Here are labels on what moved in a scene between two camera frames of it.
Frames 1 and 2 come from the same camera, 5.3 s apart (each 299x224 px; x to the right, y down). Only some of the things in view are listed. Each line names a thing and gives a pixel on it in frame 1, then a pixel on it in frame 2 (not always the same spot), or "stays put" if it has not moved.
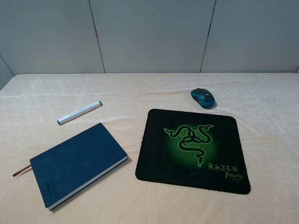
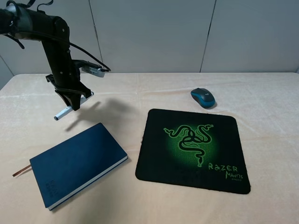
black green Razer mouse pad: (194, 149) stays put
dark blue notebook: (65, 168) stays put
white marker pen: (67, 117) -> (70, 108)
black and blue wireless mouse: (203, 97) stays put
